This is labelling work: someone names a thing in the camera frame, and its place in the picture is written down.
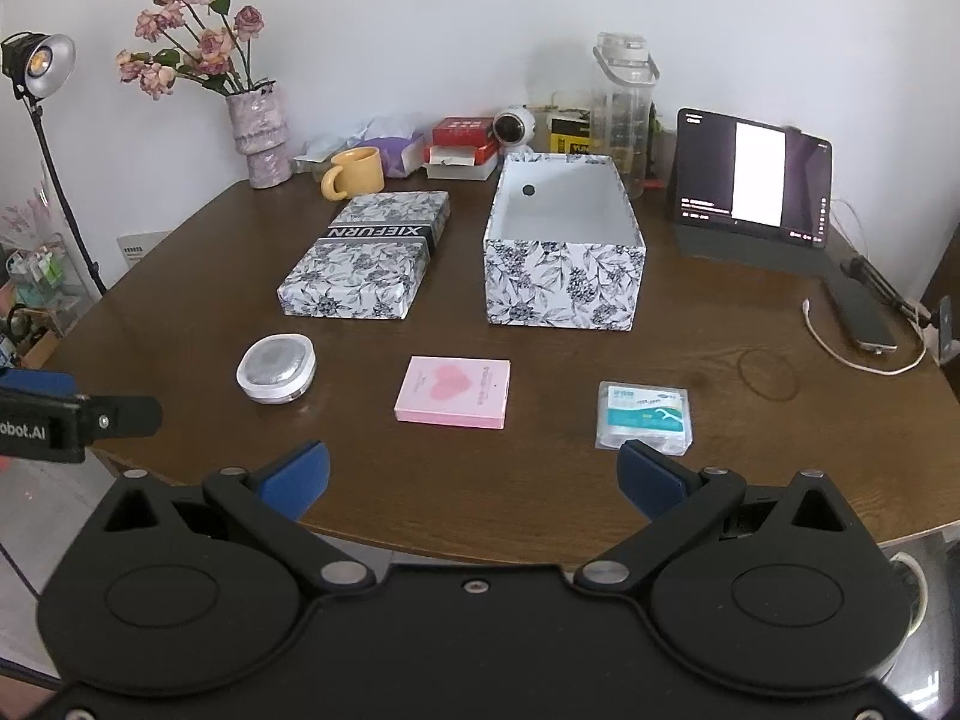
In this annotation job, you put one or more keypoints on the purple tissue pack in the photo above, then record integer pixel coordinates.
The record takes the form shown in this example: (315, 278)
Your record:
(397, 146)

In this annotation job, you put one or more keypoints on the purple tissue box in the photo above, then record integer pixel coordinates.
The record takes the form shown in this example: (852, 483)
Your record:
(319, 148)

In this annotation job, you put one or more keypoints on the yellow mug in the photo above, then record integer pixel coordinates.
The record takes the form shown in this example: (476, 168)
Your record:
(360, 172)

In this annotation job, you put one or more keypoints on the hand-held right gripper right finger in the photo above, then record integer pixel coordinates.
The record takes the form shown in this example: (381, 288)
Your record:
(645, 476)

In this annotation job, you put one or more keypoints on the small printed box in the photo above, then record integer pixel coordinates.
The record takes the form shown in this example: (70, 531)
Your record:
(570, 136)

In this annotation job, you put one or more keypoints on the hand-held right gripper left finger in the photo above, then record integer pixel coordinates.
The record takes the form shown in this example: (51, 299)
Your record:
(300, 474)

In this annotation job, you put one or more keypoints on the white paper label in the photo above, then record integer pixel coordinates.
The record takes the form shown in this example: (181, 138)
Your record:
(142, 246)

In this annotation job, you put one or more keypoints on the white and red open box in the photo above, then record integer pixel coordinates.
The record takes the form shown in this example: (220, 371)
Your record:
(459, 163)

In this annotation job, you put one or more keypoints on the floral printed box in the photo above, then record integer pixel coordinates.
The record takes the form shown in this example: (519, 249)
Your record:
(562, 270)

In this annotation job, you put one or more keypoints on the clear floss pick pack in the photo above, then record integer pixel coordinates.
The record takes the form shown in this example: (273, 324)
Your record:
(643, 418)

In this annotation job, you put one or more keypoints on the pink box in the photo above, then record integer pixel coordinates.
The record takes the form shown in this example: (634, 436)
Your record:
(454, 392)

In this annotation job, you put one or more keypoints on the pink textured vase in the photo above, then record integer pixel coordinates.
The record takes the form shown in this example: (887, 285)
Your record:
(259, 135)

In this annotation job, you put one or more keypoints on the black smartphone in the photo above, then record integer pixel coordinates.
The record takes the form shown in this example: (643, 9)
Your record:
(862, 315)

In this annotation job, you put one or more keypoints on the studio light on stand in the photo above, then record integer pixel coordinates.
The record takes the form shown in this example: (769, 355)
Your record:
(45, 60)

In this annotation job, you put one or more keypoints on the cluttered storage shelf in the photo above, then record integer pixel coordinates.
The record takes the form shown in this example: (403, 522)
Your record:
(30, 277)

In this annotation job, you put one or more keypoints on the black white floral patterned box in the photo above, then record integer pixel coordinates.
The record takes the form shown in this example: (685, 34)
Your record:
(367, 255)

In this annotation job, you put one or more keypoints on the white round compact case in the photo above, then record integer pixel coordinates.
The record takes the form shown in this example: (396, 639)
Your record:
(275, 369)

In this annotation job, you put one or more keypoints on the dried pink roses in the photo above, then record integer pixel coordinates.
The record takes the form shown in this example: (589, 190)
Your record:
(199, 41)

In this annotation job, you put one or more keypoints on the dark tablet cover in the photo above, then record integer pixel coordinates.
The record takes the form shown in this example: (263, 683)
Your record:
(750, 251)

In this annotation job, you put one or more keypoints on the brown wooden desktop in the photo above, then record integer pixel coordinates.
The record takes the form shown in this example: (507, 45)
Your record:
(187, 300)

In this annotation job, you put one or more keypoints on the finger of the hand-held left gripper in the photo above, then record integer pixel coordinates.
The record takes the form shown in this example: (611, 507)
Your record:
(37, 381)
(124, 416)

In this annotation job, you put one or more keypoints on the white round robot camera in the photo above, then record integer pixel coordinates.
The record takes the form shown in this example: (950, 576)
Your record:
(514, 126)

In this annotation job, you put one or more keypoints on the black tablet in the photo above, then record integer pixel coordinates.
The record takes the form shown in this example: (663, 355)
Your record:
(712, 172)

